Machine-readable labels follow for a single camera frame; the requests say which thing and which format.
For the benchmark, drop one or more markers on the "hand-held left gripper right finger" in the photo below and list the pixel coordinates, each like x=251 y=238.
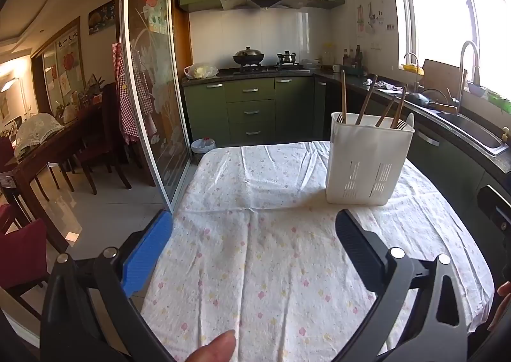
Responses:
x=353 y=244

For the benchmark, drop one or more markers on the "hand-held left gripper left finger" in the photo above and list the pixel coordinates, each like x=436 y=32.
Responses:
x=147 y=250

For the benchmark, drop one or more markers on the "white plastic utensil holder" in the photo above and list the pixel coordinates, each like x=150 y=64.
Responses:
x=367 y=162

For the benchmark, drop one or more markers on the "white plastic spoon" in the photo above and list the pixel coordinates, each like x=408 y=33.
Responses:
x=409 y=120

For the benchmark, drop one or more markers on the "metal fork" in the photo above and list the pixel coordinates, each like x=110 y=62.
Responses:
x=339 y=118

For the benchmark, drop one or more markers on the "wooden chopstick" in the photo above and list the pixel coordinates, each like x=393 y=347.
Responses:
x=399 y=106
x=343 y=94
x=385 y=111

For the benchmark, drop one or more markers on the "wooden chopsticks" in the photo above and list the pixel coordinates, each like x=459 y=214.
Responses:
x=366 y=98

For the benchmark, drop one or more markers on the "person's right hand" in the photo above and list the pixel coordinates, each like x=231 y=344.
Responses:
x=503 y=304

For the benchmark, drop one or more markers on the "person's left hand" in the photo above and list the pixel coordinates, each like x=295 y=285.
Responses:
x=215 y=348

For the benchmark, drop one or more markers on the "green sink base cabinets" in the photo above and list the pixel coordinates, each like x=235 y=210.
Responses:
x=451 y=166

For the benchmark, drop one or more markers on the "steel kitchen sink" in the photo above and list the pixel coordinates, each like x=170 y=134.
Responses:
x=475 y=130

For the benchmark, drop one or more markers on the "floral white tablecloth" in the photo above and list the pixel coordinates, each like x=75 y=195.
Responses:
x=259 y=246

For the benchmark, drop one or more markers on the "white trash bin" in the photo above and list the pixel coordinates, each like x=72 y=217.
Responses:
x=203 y=145

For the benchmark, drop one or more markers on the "dark wooden dining chair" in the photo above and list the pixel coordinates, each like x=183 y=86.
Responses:
x=106 y=134

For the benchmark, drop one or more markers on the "black frying pan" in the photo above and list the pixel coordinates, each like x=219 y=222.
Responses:
x=427 y=100

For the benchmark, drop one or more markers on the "dark wooden dining table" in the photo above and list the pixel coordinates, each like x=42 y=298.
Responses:
x=60 y=146

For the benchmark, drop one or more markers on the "wooden cutting board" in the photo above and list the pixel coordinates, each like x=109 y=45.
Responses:
x=441 y=74

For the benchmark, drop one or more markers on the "red checkered apron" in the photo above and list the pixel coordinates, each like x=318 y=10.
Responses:
x=131 y=102

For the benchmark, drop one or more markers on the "tall steel kitchen faucet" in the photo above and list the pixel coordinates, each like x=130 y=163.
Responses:
x=469 y=62

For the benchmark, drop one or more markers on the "crumpled dish cloth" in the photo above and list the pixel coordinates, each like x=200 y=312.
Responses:
x=385 y=86

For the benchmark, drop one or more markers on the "white lace food cover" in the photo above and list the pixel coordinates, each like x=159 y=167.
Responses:
x=36 y=132

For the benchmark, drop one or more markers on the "yellow sponge holder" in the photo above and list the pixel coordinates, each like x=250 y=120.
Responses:
x=411 y=68

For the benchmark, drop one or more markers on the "green stove base cabinets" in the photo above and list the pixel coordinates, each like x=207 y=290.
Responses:
x=247 y=110

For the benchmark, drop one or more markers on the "small steel faucet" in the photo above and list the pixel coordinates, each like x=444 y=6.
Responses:
x=412 y=60

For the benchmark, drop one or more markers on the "frosted glass sliding door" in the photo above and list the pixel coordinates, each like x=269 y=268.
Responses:
x=155 y=66

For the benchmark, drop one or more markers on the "clear plastic bag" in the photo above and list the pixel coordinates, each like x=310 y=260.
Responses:
x=201 y=71

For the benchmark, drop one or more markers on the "group of sauce bottles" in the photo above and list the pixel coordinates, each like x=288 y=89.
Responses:
x=353 y=56

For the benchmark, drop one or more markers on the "black gas stove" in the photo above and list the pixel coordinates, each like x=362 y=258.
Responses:
x=271 y=68

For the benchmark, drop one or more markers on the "small steel pot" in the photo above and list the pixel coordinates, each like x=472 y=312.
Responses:
x=286 y=58

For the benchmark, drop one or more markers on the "kitchen window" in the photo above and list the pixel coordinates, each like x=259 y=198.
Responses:
x=451 y=15

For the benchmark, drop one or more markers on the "black wok with lid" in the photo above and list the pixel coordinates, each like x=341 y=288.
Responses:
x=248 y=55

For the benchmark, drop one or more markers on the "ceiling lamp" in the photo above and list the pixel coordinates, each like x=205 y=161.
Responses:
x=8 y=84

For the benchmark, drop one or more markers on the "hanging wall utensils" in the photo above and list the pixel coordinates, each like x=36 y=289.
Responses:
x=365 y=21

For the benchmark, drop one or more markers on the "dark framed wall picture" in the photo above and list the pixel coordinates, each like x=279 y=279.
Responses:
x=102 y=17

